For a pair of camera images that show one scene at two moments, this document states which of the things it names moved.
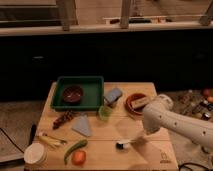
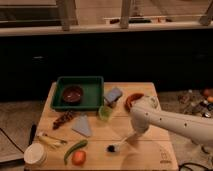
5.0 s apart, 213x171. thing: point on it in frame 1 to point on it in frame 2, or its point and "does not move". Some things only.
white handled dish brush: x=122 y=146 to x=114 y=147
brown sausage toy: x=64 y=117 does not move
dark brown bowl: x=72 y=94 does not move
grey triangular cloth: x=82 y=126 does not move
